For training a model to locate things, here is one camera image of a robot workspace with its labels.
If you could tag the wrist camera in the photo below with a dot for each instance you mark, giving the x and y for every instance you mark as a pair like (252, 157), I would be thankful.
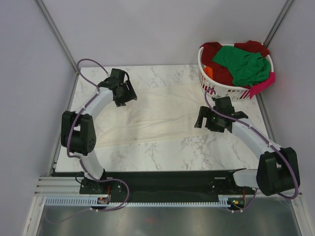
(119, 75)
(224, 106)

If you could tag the dark red t shirt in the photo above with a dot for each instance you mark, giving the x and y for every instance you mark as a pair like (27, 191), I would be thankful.
(220, 73)

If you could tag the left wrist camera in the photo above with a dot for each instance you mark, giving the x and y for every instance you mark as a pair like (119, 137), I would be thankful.
(119, 75)

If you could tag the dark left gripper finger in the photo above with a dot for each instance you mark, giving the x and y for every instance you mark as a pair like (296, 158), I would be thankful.
(120, 103)
(131, 95)

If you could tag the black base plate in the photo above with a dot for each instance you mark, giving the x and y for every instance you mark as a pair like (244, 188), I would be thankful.
(220, 182)

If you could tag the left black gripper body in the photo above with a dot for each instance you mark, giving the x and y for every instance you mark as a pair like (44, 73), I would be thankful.
(124, 95)

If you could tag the white slotted cable duct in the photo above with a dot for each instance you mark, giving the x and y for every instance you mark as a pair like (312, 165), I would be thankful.
(141, 201)

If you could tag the orange t shirt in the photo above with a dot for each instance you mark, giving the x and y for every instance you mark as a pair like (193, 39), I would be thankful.
(209, 72)

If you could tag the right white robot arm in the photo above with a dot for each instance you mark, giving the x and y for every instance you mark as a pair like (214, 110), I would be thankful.
(270, 155)

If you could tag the cream white t shirt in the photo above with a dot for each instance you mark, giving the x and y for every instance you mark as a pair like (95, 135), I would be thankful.
(158, 114)

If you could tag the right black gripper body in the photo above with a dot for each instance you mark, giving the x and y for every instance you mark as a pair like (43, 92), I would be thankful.
(213, 122)

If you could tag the aluminium frame rail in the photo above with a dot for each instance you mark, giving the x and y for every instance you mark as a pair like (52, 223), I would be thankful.
(56, 33)

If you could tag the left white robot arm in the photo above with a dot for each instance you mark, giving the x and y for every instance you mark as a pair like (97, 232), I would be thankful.
(78, 134)

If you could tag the green t shirt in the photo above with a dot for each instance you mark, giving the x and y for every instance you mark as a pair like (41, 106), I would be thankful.
(246, 68)

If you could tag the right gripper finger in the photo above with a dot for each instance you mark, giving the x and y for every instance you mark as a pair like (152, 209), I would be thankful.
(203, 113)
(239, 115)

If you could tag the pink t shirt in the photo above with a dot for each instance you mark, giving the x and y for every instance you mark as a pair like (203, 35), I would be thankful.
(256, 89)

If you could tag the white laundry basket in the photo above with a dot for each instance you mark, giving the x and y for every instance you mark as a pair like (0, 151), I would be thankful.
(236, 93)

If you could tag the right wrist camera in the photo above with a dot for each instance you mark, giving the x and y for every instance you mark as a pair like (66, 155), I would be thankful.
(224, 106)

